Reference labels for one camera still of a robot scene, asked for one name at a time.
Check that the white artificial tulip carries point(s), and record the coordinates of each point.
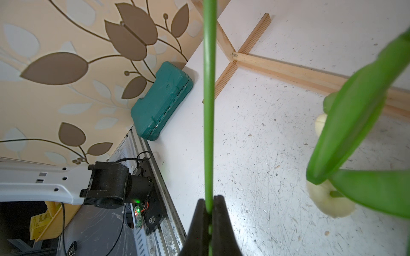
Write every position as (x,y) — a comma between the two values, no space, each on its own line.
(356,108)
(383,191)

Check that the wooden clothes rack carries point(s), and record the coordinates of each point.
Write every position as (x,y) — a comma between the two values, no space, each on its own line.
(316,45)

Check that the green plastic case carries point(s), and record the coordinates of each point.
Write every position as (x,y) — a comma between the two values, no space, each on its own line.
(151,113)

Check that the metal base rail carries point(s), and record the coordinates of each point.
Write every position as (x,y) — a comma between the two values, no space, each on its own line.
(158,228)

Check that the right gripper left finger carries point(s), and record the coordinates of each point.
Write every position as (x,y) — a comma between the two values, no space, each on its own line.
(198,239)

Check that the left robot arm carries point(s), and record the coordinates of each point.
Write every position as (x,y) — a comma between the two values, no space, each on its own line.
(107,185)

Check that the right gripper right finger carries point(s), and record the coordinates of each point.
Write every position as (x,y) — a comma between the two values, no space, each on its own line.
(223,241)

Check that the blue artificial tulip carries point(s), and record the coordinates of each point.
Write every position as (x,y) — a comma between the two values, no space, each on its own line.
(210,38)

